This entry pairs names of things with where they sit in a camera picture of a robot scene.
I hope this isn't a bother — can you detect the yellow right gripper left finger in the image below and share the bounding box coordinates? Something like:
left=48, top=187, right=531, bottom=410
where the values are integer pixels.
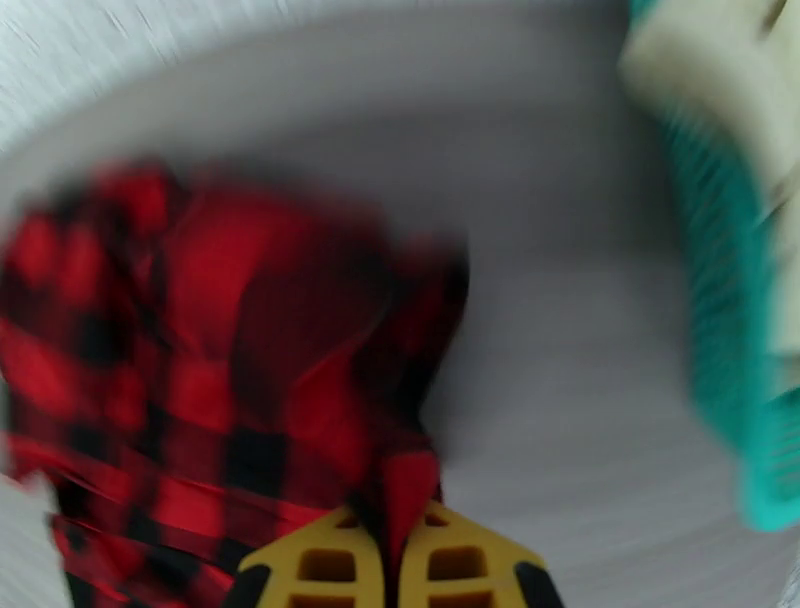
left=227, top=506, right=392, bottom=608

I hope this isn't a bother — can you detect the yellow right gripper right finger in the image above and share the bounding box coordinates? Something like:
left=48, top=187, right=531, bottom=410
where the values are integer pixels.
left=393, top=499, right=561, bottom=608

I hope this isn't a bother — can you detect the red black plaid garment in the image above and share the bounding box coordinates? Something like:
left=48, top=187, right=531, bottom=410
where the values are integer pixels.
left=0, top=159, right=473, bottom=608

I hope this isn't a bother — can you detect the cream fabric garment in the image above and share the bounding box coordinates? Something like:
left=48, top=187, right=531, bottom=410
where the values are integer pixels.
left=617, top=0, right=800, bottom=408

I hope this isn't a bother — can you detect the teal plastic mesh basket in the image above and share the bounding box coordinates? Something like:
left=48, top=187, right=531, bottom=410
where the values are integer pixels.
left=624, top=0, right=800, bottom=534

